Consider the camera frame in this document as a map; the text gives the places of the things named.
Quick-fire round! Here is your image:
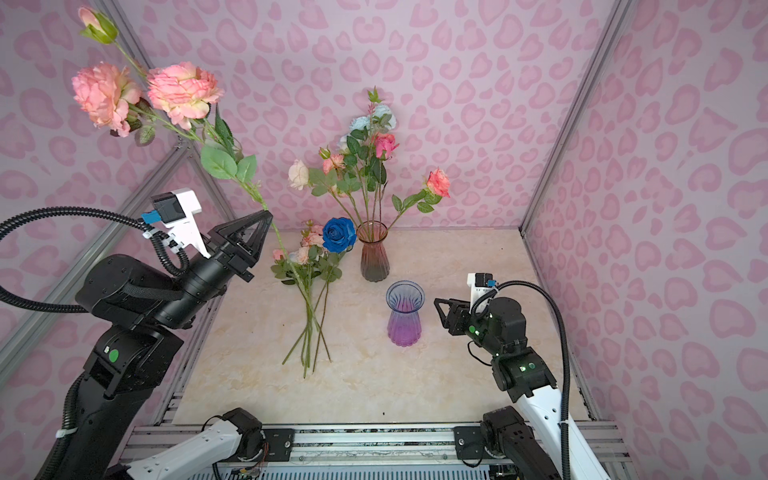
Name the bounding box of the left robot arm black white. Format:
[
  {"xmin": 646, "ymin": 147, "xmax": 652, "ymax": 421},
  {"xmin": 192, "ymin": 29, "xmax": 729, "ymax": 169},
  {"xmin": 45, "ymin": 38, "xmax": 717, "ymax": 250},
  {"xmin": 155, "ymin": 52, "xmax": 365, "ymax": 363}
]
[{"xmin": 37, "ymin": 210, "xmax": 273, "ymax": 479}]

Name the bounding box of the purple glass vase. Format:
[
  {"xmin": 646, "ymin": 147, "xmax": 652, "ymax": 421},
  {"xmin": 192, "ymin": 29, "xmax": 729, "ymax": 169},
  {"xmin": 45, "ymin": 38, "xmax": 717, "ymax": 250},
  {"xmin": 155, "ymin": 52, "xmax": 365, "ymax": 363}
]
[{"xmin": 385, "ymin": 280, "xmax": 426, "ymax": 347}]

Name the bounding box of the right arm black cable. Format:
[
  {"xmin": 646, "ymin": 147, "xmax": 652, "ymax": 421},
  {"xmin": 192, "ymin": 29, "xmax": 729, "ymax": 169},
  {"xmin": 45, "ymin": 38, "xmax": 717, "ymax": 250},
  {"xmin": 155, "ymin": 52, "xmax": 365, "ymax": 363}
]
[{"xmin": 473, "ymin": 280, "xmax": 572, "ymax": 480}]

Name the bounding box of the pink spray rose stem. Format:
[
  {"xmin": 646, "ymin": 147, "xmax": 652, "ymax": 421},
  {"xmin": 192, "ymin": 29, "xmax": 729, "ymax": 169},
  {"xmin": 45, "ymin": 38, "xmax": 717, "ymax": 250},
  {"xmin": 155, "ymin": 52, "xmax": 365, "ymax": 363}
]
[{"xmin": 316, "ymin": 148, "xmax": 364, "ymax": 228}]

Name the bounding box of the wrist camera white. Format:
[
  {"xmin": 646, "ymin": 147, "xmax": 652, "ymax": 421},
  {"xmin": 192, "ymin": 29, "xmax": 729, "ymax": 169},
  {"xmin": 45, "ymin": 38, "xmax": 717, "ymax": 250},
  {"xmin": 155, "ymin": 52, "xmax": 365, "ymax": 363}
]
[
  {"xmin": 467, "ymin": 273, "xmax": 496, "ymax": 311},
  {"xmin": 141, "ymin": 188, "xmax": 211, "ymax": 258}
]

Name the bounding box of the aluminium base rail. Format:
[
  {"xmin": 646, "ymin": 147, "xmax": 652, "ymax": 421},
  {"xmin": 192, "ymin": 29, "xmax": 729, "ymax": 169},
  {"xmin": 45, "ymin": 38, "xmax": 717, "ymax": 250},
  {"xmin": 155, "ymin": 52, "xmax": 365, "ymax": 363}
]
[{"xmin": 118, "ymin": 421, "xmax": 639, "ymax": 479}]

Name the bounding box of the dark blue rose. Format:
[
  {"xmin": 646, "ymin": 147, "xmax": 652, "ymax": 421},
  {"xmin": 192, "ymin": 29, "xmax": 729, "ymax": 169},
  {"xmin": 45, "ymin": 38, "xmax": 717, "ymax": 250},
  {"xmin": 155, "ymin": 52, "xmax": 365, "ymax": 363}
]
[{"xmin": 322, "ymin": 217, "xmax": 357, "ymax": 253}]

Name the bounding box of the cream white rose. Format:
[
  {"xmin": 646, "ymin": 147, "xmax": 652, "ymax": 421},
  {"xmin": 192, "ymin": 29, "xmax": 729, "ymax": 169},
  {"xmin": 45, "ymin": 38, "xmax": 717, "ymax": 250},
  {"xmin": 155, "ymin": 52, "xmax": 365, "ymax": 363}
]
[{"xmin": 288, "ymin": 159, "xmax": 342, "ymax": 209}]

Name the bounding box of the small magenta rose bud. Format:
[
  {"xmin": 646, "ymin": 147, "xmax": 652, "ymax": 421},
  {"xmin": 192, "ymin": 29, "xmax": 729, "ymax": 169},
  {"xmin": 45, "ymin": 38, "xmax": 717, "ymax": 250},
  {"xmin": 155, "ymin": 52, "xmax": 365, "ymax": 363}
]
[{"xmin": 369, "ymin": 133, "xmax": 399, "ymax": 222}]

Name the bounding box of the red pink rose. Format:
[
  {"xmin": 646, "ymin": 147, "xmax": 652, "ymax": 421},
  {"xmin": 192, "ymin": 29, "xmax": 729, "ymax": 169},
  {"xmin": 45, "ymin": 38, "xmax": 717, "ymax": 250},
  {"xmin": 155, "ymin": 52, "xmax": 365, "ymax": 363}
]
[{"xmin": 388, "ymin": 168, "xmax": 451, "ymax": 228}]

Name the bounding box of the diagonal aluminium frame bar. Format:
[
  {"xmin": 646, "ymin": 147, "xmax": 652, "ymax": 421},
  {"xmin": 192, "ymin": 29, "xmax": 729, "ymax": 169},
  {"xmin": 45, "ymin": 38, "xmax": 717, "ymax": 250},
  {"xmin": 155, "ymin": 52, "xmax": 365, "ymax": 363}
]
[{"xmin": 1, "ymin": 140, "xmax": 188, "ymax": 387}]

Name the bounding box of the red grey glass vase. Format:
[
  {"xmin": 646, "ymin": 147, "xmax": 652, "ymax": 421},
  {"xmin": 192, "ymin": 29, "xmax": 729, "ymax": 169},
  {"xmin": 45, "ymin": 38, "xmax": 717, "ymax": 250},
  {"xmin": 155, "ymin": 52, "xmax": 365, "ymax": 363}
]
[{"xmin": 357, "ymin": 220, "xmax": 390, "ymax": 282}]

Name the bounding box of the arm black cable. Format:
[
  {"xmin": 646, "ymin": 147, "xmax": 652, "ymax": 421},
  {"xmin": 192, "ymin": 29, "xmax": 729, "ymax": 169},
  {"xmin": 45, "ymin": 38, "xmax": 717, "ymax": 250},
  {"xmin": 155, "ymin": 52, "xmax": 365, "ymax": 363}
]
[
  {"xmin": 0, "ymin": 206, "xmax": 190, "ymax": 480},
  {"xmin": 473, "ymin": 280, "xmax": 572, "ymax": 480}
]

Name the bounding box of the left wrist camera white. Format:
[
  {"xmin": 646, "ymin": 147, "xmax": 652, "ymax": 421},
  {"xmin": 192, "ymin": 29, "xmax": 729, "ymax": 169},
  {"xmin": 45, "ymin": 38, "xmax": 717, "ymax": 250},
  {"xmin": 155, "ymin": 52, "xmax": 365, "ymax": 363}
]
[{"xmin": 141, "ymin": 188, "xmax": 211, "ymax": 258}]

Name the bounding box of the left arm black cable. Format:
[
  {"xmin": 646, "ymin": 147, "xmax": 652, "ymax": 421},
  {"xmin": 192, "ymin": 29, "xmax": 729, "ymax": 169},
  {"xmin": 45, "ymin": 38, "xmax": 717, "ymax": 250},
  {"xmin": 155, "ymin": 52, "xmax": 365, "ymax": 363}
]
[{"xmin": 0, "ymin": 206, "xmax": 190, "ymax": 480}]

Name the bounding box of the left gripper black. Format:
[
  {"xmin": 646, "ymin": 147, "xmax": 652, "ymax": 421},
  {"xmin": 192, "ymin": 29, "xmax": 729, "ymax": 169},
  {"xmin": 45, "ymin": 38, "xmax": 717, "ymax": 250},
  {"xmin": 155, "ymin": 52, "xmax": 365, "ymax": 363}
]
[{"xmin": 157, "ymin": 209, "xmax": 271, "ymax": 333}]

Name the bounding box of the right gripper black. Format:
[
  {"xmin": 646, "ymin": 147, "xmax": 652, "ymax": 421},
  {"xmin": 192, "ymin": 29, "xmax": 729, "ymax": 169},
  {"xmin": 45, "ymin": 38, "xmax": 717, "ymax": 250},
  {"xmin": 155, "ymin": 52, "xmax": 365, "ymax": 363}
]
[{"xmin": 432, "ymin": 298, "xmax": 506, "ymax": 358}]

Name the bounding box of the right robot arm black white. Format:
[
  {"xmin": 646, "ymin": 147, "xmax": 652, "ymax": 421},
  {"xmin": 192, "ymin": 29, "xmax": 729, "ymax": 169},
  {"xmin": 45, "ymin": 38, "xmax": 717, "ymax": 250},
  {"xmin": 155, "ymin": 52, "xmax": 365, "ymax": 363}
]
[{"xmin": 434, "ymin": 297, "xmax": 609, "ymax": 479}]

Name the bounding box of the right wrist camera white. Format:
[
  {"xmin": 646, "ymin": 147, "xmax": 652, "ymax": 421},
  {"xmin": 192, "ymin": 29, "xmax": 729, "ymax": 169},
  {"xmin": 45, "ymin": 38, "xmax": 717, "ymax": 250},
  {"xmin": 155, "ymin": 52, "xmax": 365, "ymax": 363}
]
[{"xmin": 467, "ymin": 273, "xmax": 496, "ymax": 311}]

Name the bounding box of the peach spray rose stem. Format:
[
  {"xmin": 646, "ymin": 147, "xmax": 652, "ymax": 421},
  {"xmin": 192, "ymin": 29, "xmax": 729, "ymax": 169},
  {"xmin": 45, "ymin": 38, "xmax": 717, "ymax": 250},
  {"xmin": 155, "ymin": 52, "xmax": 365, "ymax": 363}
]
[{"xmin": 295, "ymin": 221, "xmax": 333, "ymax": 376}]

